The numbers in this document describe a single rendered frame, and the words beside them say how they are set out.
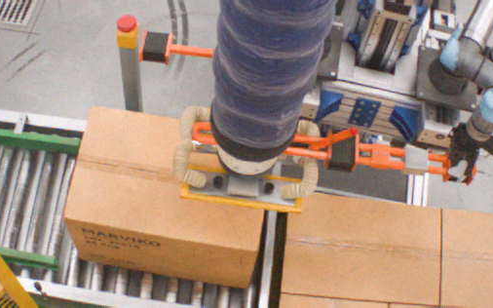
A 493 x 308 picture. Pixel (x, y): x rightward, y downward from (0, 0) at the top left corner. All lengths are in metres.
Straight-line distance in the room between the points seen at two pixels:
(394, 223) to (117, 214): 1.06
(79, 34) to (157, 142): 1.54
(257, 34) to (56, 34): 2.44
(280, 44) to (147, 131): 0.98
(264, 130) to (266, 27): 0.41
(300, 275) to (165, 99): 1.27
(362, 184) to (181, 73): 1.05
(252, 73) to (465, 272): 1.49
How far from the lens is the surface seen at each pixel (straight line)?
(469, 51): 1.85
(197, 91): 3.48
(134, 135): 2.28
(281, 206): 2.00
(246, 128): 1.70
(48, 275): 2.56
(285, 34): 1.37
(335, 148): 1.96
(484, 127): 1.82
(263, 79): 1.49
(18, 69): 3.65
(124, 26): 2.41
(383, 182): 3.14
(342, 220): 2.66
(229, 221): 2.16
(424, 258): 2.69
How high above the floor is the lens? 2.96
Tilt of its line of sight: 63 degrees down
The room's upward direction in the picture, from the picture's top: 10 degrees clockwise
